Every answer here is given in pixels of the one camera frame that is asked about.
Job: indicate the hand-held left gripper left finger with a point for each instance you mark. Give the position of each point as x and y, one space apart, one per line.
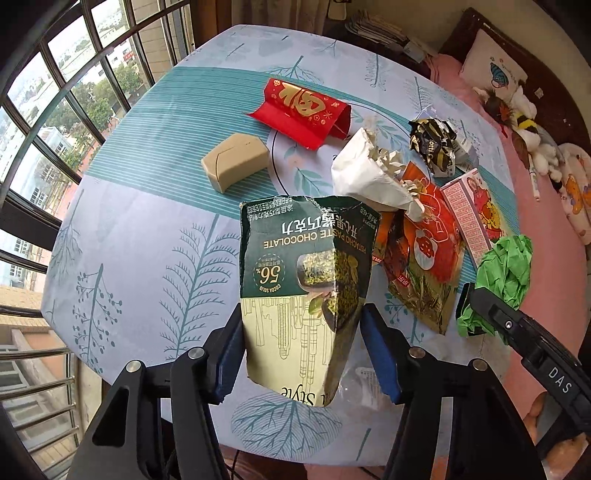
226 364

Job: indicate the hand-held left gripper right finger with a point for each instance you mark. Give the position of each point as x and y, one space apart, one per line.
381 355

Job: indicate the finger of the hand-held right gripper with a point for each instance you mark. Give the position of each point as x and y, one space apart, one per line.
478 307

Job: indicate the green paper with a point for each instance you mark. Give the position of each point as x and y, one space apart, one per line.
503 267

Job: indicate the orange snack bag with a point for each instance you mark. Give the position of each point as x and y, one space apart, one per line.
429 249

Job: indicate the pink bear-print carton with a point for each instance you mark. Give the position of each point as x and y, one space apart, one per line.
466 212

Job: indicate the green chocolate bag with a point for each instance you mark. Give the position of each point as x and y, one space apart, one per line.
295 277

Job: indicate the black gold wrapper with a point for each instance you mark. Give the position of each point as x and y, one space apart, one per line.
431 143

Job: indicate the white paper wrapper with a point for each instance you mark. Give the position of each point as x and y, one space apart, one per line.
364 175

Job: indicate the red gold-printed envelope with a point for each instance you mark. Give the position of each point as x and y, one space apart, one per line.
300 104

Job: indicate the clear plastic wrapper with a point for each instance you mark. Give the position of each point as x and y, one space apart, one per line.
364 381

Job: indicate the white pen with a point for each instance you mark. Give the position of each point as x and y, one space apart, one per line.
535 184

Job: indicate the bear-print cushion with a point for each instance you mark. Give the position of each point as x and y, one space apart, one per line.
577 189

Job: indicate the leaf-print tablecloth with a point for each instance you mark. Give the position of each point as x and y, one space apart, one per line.
138 230

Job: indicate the white plush toy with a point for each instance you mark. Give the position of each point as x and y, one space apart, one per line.
545 154

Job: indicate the bee plush toy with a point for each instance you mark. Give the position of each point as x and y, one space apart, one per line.
528 127

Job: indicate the metal balcony railing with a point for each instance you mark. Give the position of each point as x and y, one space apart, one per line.
37 406

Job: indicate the beige box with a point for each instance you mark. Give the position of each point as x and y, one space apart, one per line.
235 159

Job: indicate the white printed pillow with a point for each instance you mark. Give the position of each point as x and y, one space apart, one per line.
489 60

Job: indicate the dark wooden headboard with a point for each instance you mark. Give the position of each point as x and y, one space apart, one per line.
545 60

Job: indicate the stack of newspapers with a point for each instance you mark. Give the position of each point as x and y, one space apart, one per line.
374 27

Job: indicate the window frame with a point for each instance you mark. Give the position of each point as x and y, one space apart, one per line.
60 115

